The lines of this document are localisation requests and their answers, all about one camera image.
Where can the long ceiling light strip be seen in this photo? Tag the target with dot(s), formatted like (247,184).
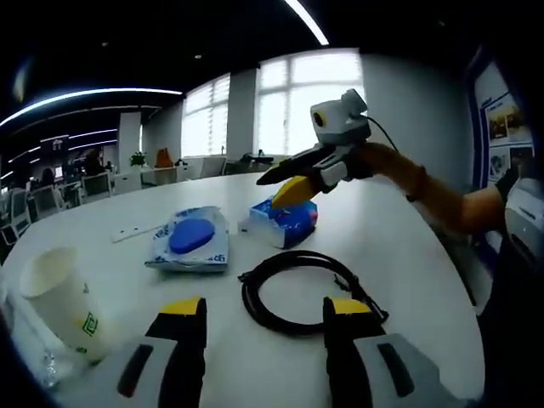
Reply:
(85,95)

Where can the narrow window with blinds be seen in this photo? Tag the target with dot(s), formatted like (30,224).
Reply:
(206,119)

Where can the blue bordered wall poster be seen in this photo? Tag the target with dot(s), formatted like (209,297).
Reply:
(501,119)

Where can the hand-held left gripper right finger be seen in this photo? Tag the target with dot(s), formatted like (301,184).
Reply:
(361,370)

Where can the orange bag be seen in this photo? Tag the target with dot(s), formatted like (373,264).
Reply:
(163,158)

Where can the wet wipes pack blue lid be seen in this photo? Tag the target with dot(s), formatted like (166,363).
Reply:
(191,236)

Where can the large bright window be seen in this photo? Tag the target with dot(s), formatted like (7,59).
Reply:
(314,106)

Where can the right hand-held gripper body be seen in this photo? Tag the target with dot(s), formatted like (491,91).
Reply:
(340,127)

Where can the white table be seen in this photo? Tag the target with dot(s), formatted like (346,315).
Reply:
(263,370)

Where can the long curved ceiling light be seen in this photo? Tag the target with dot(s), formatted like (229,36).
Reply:
(306,19)

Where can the green potted plant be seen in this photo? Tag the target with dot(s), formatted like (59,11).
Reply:
(138,159)

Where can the person's right hand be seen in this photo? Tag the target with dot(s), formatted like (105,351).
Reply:
(387,161)

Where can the white low cabinet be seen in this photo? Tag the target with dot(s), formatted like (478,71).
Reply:
(149,176)

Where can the hanging display screen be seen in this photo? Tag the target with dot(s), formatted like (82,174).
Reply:
(55,143)

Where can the white paper cup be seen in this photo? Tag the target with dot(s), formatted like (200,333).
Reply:
(55,289)

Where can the blue tissue pack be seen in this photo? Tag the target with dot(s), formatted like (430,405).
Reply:
(289,229)

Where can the clear plastic water bottle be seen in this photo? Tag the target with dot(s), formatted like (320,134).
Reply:
(51,370)

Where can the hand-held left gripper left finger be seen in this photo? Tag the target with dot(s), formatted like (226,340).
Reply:
(170,361)

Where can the dark lumpy object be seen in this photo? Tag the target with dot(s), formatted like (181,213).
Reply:
(257,157)

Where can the white table socket strip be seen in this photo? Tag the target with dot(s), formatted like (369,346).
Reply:
(127,233)

